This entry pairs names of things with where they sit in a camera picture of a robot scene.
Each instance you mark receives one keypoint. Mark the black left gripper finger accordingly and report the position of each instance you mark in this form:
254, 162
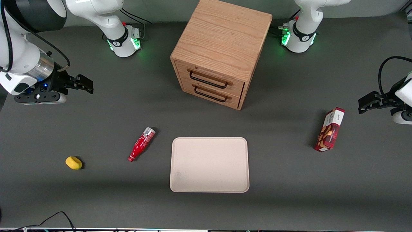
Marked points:
368, 97
370, 108

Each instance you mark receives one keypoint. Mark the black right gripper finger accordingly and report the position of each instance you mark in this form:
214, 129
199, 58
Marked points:
85, 82
82, 89

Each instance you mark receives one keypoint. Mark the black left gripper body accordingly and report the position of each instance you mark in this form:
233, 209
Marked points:
387, 98

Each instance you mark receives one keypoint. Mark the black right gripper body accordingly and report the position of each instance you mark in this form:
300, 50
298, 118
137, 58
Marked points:
60, 81

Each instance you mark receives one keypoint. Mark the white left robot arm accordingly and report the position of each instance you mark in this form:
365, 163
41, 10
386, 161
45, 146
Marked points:
304, 19

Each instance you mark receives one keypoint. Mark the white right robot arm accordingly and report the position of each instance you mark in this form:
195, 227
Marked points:
19, 54

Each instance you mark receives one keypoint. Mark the beige rectangular tray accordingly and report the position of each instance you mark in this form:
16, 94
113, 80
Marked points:
209, 164

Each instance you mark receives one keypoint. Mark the red snack box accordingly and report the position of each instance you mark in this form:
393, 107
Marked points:
331, 130

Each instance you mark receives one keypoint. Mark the yellow sponge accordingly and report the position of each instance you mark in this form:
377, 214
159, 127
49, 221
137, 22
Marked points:
73, 163

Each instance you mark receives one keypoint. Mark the wooden drawer front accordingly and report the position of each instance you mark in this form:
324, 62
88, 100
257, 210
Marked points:
212, 79
209, 94

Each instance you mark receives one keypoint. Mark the wooden drawer cabinet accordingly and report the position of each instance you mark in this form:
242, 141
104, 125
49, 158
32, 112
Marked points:
222, 35

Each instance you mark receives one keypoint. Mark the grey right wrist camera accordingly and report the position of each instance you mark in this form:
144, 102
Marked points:
48, 99

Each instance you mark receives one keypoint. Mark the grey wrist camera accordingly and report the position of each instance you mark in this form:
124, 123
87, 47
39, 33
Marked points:
48, 99
402, 117

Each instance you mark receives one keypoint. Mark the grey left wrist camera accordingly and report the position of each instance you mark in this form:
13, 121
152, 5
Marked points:
402, 117

